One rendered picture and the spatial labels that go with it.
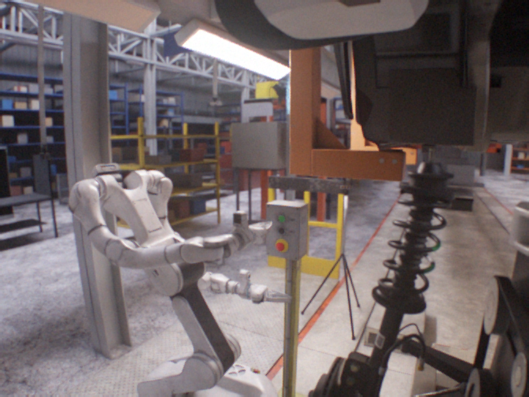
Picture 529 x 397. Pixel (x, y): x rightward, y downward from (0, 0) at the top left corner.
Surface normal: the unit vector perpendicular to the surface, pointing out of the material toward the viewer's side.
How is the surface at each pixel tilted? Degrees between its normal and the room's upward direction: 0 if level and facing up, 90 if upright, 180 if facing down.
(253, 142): 90
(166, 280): 88
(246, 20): 91
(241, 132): 90
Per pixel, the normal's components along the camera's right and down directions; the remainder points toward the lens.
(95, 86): 0.88, 0.08
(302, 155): -0.48, 0.15
